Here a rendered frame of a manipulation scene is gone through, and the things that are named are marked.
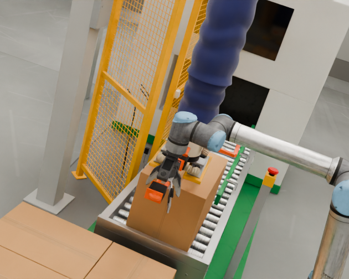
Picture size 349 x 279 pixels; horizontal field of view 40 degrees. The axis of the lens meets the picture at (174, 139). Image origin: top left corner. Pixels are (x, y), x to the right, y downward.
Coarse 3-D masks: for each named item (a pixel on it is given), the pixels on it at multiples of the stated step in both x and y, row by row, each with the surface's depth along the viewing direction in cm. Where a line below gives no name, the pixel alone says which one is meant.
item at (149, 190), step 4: (152, 180) 211; (152, 184) 208; (156, 184) 209; (160, 184) 210; (164, 184) 211; (148, 188) 204; (152, 188) 205; (156, 188) 206; (160, 188) 207; (164, 188) 208; (148, 192) 205; (152, 192) 204; (156, 192) 204; (160, 192) 204; (164, 192) 205; (148, 196) 205; (160, 196) 204; (164, 196) 211; (152, 200) 206; (156, 200) 205; (160, 200) 205
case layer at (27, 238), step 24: (24, 216) 275; (48, 216) 281; (0, 240) 253; (24, 240) 258; (48, 240) 263; (72, 240) 268; (96, 240) 274; (0, 264) 238; (24, 264) 243; (48, 264) 247; (72, 264) 252; (96, 264) 257; (120, 264) 262; (144, 264) 267
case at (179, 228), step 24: (144, 168) 279; (216, 168) 304; (144, 192) 278; (168, 192) 273; (192, 192) 270; (216, 192) 329; (144, 216) 283; (168, 216) 278; (192, 216) 273; (168, 240) 284; (192, 240) 288
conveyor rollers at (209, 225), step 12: (228, 144) 444; (228, 156) 427; (228, 168) 402; (240, 168) 408; (228, 192) 368; (120, 216) 306; (216, 216) 330; (204, 228) 313; (204, 240) 304; (192, 252) 288
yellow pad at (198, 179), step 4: (200, 156) 271; (204, 156) 271; (208, 156) 278; (208, 160) 275; (192, 164) 263; (196, 164) 259; (208, 164) 270; (200, 168) 262; (204, 168) 264; (184, 172) 255; (200, 172) 258; (204, 172) 260; (184, 176) 251; (188, 176) 252; (192, 176) 253; (196, 176) 253; (200, 176) 254; (192, 180) 251; (196, 180) 251; (200, 180) 251
